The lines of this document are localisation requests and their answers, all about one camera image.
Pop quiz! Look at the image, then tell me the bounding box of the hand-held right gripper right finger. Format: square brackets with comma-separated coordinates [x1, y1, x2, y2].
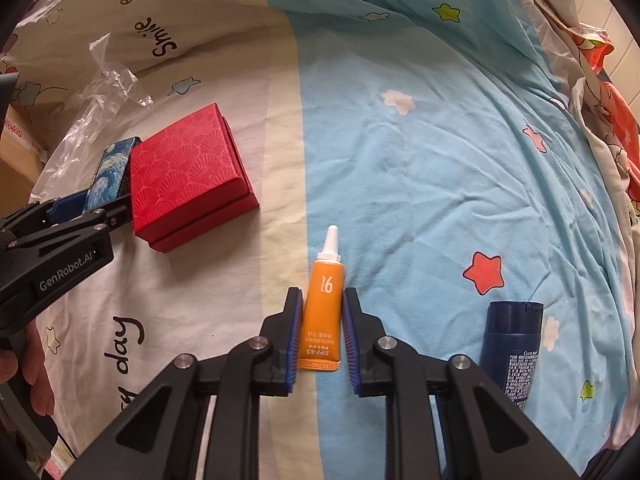
[341, 287, 581, 480]

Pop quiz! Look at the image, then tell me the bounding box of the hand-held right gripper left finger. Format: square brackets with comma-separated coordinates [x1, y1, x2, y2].
[62, 287, 304, 480]

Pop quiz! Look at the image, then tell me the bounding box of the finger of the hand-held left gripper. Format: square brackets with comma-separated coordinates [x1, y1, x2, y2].
[0, 192, 93, 248]
[75, 195, 135, 235]

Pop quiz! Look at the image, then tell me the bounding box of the orange cream tube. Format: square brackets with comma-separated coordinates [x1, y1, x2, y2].
[298, 226, 347, 372]

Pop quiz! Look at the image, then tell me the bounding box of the blue swirl patterned pack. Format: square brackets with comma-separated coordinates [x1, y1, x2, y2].
[84, 137, 141, 213]

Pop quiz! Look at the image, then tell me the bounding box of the brown cardboard box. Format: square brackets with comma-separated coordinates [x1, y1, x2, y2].
[0, 110, 48, 196]

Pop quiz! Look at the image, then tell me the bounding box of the red patterned gift box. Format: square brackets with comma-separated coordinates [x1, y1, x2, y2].
[130, 102, 261, 253]

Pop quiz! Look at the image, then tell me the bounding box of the dark blue shampoo bottle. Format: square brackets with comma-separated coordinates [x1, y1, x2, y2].
[479, 301, 545, 412]

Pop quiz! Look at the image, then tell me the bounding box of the person's left hand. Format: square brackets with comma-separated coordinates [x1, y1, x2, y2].
[0, 321, 55, 417]

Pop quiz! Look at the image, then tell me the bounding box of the clear plastic bag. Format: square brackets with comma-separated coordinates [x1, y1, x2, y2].
[70, 32, 156, 111]

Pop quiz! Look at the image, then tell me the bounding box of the star printed duvet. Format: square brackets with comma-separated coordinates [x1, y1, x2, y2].
[0, 0, 640, 226]

